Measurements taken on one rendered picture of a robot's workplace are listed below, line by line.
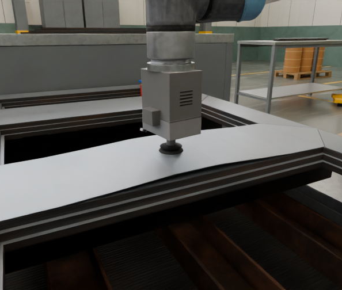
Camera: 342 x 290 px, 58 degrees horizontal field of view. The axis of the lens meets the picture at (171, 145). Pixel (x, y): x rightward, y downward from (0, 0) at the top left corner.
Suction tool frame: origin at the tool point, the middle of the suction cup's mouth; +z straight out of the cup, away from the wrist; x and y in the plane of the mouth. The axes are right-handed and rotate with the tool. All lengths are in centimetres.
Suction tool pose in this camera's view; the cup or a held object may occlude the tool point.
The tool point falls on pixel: (171, 156)
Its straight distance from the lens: 54.1
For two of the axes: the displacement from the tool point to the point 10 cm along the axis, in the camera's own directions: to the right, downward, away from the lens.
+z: 0.0, 9.4, 3.4
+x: 8.2, -2.0, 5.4
